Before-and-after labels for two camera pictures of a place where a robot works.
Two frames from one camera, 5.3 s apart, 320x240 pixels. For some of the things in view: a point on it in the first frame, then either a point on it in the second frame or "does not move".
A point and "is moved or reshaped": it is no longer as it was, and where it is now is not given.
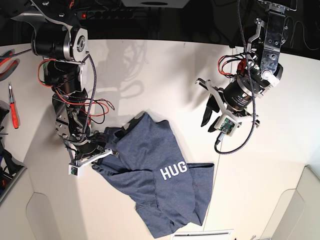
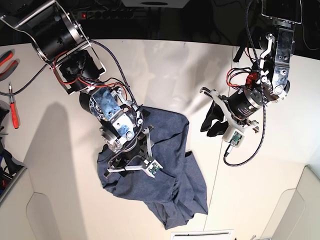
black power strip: [114, 14] does not move
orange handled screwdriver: [14, 114] does not move
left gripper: [98, 141] to [140, 147]
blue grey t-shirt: [170, 195] is moved or reshaped
